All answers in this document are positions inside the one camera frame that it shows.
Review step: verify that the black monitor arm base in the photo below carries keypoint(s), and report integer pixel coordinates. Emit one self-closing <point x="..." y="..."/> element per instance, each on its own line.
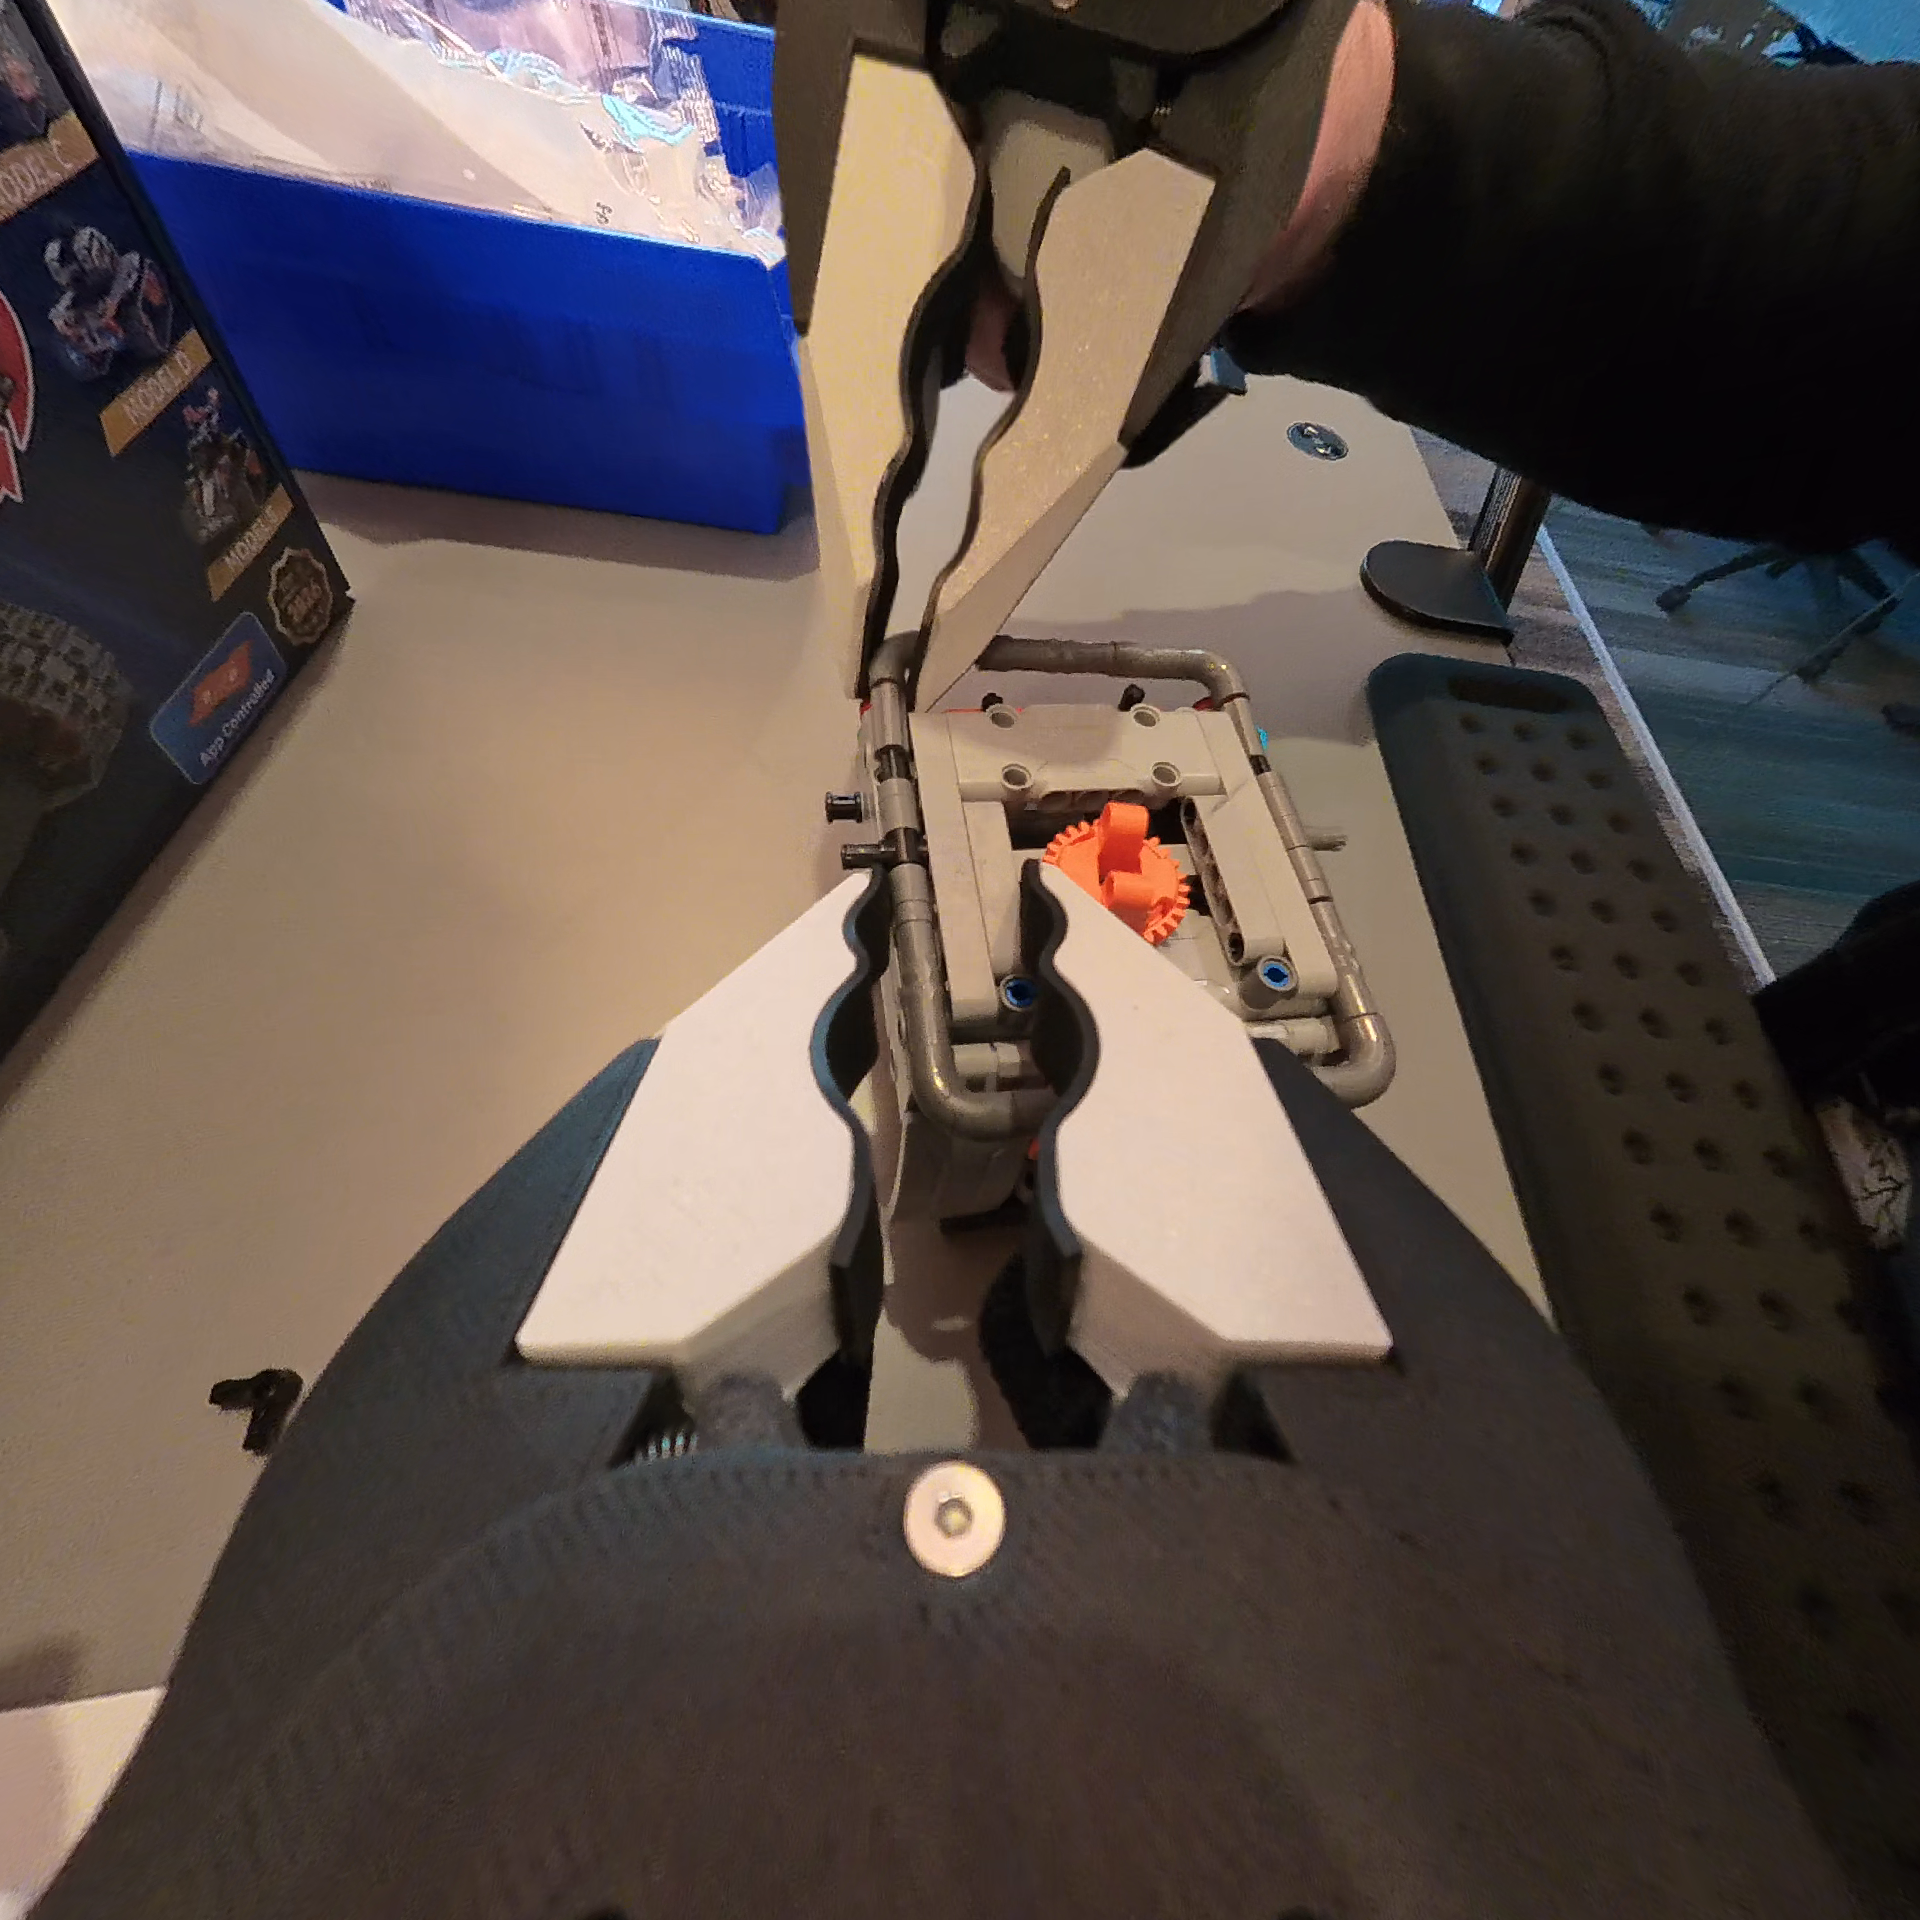
<point x="1433" y="585"/>

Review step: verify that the black perforated pad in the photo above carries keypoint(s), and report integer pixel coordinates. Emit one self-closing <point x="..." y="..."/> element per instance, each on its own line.
<point x="1620" y="1051"/>

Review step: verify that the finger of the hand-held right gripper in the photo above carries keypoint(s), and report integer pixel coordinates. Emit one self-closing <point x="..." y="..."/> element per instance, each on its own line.
<point x="878" y="225"/>
<point x="1095" y="330"/>

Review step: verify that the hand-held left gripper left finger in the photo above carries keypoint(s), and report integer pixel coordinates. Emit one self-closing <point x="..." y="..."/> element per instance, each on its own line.
<point x="704" y="1171"/>

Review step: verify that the dark blue toy box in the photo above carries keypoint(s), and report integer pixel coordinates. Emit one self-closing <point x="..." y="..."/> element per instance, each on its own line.
<point x="121" y="524"/>

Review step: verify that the crumpled clear plastic bags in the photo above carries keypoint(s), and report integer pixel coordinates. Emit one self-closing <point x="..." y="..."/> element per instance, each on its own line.
<point x="525" y="91"/>

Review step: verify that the person's right hand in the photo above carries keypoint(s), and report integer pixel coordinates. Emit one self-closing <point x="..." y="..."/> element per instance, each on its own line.
<point x="1343" y="135"/>

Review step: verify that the grey brick model orange gear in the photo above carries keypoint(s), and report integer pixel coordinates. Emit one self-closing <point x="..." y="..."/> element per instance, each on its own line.
<point x="1080" y="750"/>

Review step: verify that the black brick pin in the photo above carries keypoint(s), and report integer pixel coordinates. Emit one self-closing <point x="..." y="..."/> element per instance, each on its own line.
<point x="254" y="1395"/>

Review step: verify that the blue plastic bin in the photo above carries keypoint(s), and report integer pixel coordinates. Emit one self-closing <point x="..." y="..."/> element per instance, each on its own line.
<point x="451" y="360"/>

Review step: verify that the person's right forearm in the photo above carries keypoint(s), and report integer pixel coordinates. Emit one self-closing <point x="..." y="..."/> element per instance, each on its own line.
<point x="1575" y="225"/>

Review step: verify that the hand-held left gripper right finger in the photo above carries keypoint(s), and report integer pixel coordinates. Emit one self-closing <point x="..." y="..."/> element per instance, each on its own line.
<point x="1214" y="1185"/>

